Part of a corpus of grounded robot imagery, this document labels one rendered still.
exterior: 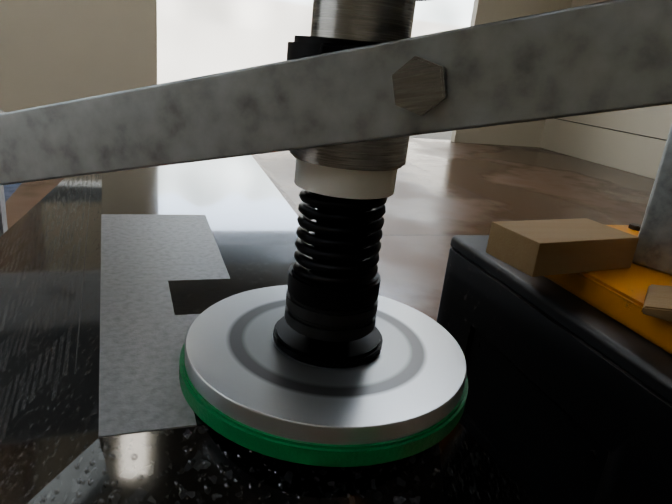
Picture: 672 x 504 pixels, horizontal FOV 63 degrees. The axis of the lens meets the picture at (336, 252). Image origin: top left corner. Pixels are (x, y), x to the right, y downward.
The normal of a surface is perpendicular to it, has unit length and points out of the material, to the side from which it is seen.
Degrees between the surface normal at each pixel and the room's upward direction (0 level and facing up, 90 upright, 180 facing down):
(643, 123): 90
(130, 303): 0
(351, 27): 90
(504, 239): 90
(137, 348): 0
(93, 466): 54
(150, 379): 0
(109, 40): 90
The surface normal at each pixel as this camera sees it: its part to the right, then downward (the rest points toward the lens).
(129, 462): 0.25, -0.61
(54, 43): 0.30, 0.34
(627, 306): -0.95, 0.00
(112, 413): 0.10, -0.94
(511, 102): -0.32, 0.28
